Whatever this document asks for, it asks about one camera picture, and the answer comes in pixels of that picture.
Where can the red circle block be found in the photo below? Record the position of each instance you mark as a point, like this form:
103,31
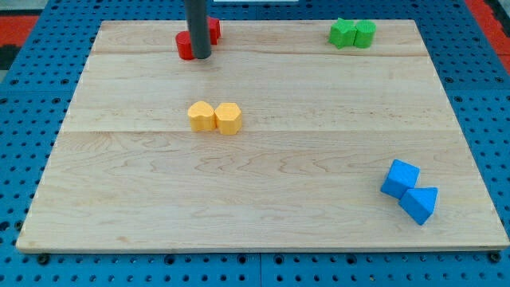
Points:
184,46

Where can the green circle block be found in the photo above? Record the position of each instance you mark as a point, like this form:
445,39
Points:
365,32

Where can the light wooden board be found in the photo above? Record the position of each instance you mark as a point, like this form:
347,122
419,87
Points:
320,128

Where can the yellow hexagon block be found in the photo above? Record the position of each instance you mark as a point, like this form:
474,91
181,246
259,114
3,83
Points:
228,118

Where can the yellow heart block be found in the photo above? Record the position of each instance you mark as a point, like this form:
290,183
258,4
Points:
201,116

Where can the red block behind rod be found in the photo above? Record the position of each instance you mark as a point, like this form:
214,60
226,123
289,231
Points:
214,30

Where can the green star block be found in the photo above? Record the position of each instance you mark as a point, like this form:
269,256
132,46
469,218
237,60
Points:
342,33

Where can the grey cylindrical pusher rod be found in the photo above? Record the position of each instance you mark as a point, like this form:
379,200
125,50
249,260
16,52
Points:
197,24

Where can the blue cube block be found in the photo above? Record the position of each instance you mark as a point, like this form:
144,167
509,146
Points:
401,177

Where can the blue triangle block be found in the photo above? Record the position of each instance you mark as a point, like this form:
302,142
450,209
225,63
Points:
419,203

